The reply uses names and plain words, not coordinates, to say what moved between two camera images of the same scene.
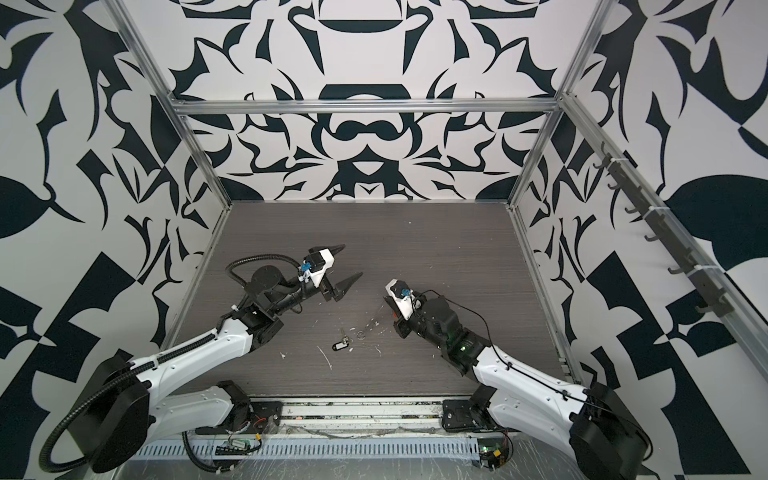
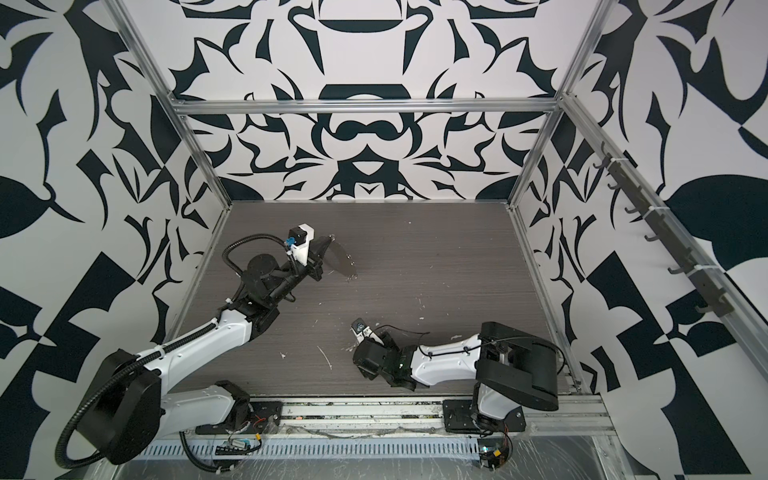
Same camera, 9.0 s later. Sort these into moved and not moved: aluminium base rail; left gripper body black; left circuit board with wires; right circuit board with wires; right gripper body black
Moved: right gripper body black; left gripper body black
Not moved: aluminium base rail; left circuit board with wires; right circuit board with wires
